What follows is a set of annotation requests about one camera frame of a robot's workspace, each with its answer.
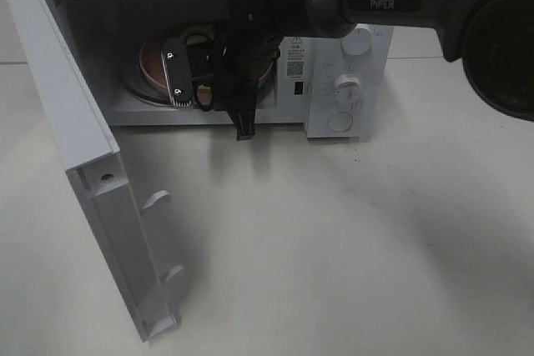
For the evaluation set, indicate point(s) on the white microwave oven body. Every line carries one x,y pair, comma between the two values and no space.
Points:
107,36

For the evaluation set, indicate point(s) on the white bread sandwich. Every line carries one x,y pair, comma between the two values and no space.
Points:
193,34

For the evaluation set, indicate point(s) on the pink round plate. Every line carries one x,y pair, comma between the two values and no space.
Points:
150,59

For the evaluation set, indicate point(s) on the white microwave door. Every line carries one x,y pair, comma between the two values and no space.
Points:
92,162

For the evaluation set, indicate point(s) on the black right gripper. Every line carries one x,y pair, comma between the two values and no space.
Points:
238,58

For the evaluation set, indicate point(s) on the glass microwave turntable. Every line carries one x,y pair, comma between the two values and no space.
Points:
146,89

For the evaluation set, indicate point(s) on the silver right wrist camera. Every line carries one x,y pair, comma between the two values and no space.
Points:
177,73

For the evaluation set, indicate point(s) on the white round door button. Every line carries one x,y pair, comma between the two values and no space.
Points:
340,122

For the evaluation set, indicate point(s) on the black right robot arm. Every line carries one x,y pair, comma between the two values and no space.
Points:
492,38

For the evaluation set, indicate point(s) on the white microwave knob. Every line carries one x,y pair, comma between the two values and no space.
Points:
359,41
347,81

